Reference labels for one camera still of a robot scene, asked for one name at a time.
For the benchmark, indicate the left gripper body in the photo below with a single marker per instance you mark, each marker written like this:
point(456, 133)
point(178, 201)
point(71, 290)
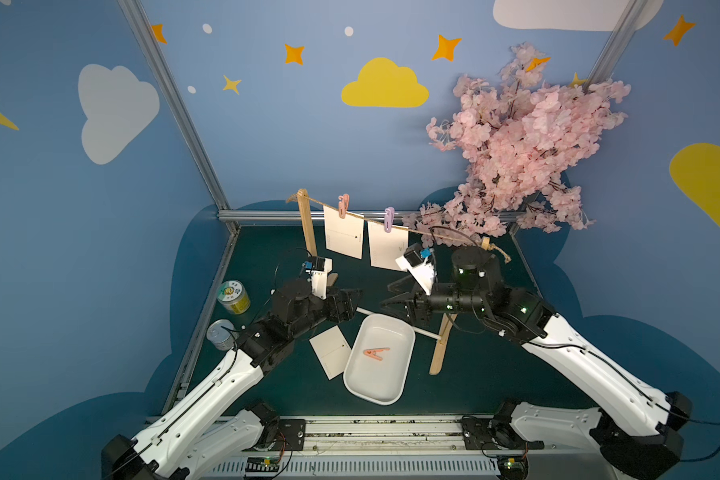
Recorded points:
point(341, 303)

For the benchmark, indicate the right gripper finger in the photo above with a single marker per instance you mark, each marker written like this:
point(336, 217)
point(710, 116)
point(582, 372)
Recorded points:
point(396, 307)
point(404, 285)

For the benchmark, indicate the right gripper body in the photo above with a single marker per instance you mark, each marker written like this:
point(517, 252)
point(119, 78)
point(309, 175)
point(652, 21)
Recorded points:
point(418, 303)

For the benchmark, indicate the white postcard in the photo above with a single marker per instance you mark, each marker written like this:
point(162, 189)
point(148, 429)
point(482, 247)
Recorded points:
point(343, 235)
point(386, 247)
point(332, 350)

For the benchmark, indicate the salmon clothespin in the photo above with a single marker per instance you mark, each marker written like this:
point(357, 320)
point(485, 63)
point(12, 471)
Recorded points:
point(376, 353)

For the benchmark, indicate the purple clothespin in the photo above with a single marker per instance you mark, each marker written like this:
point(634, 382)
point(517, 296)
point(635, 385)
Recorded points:
point(389, 218)

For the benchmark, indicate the light pink clothespin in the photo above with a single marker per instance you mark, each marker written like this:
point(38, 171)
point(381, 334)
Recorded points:
point(343, 204)

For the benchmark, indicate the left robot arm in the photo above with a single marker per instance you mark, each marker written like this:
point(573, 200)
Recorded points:
point(185, 442)

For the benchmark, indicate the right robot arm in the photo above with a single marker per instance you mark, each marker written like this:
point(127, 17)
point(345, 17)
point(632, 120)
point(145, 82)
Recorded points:
point(634, 427)

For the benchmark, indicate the wooden clothesline stand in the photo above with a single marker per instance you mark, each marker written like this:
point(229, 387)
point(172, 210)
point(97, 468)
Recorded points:
point(447, 323)

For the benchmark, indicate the white plastic tray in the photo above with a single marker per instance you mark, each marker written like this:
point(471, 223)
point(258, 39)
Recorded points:
point(380, 382)

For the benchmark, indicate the yellow green tin can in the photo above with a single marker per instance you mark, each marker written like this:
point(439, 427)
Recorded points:
point(233, 297)

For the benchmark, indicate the silver tin can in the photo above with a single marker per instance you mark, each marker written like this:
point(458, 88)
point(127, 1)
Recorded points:
point(222, 334)

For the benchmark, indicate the green circuit board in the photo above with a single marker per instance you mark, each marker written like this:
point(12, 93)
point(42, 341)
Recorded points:
point(267, 466)

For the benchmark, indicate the pink cherry blossom tree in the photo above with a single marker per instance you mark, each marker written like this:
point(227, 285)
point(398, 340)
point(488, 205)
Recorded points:
point(518, 139)

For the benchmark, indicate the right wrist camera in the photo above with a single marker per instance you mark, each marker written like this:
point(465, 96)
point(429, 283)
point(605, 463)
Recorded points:
point(419, 263)

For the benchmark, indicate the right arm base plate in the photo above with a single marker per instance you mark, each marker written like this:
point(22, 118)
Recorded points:
point(483, 433)

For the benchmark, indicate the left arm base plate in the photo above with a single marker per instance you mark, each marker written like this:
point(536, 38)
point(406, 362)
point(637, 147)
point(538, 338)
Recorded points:
point(287, 434)

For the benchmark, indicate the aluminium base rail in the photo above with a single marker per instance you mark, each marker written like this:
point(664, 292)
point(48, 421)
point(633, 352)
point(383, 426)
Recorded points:
point(413, 447)

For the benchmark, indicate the rear aluminium floor rail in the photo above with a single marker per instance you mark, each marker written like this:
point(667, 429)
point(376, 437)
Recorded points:
point(256, 217)

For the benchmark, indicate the right aluminium frame post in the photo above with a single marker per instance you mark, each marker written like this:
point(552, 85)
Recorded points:
point(617, 42)

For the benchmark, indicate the aluminium frame post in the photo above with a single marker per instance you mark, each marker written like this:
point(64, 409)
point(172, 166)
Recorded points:
point(617, 42)
point(137, 19)

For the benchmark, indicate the left aluminium frame post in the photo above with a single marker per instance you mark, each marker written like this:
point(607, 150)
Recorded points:
point(137, 19)

